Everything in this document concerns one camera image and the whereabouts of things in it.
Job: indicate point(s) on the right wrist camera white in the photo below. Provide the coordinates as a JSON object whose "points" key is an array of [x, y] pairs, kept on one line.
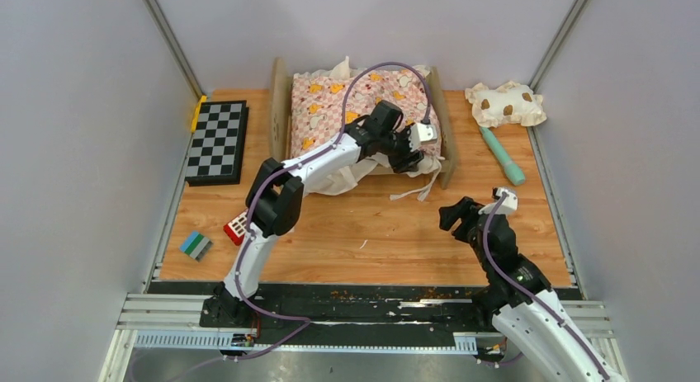
{"points": [[505, 202]]}

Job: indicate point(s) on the yellow clip on frame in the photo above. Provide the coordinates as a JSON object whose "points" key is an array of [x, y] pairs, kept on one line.
{"points": [[196, 113]]}

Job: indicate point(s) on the red white window brick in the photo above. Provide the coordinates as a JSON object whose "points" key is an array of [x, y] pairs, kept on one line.
{"points": [[235, 229]]}

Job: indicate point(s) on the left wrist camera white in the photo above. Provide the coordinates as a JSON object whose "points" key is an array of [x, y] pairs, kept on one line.
{"points": [[421, 134]]}

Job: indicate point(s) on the teal cylindrical toy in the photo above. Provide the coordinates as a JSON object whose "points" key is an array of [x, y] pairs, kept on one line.
{"points": [[510, 169]]}

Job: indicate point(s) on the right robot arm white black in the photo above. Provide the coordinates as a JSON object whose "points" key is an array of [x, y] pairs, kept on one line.
{"points": [[519, 301]]}

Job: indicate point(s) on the black grey chessboard box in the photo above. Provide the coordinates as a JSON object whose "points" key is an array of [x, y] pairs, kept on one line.
{"points": [[216, 153]]}

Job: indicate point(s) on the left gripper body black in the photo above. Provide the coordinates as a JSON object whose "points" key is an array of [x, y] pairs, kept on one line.
{"points": [[399, 153]]}

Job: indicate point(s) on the wooden pet bed striped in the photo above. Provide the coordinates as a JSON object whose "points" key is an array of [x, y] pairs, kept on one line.
{"points": [[279, 118]]}

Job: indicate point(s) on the cream pillow brown spots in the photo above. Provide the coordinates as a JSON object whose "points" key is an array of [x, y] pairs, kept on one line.
{"points": [[509, 104]]}

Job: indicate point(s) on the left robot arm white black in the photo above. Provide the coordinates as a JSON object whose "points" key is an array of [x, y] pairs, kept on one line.
{"points": [[275, 198]]}

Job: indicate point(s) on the blue green grey block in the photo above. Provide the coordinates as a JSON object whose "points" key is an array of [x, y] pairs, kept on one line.
{"points": [[196, 246]]}

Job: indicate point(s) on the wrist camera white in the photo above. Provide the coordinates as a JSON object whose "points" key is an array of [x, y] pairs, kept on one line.
{"points": [[505, 202], [421, 134]]}

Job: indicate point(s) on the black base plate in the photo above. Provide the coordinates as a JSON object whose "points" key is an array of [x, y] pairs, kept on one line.
{"points": [[445, 306]]}

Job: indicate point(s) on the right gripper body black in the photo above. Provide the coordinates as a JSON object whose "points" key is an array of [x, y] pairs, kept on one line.
{"points": [[465, 233]]}

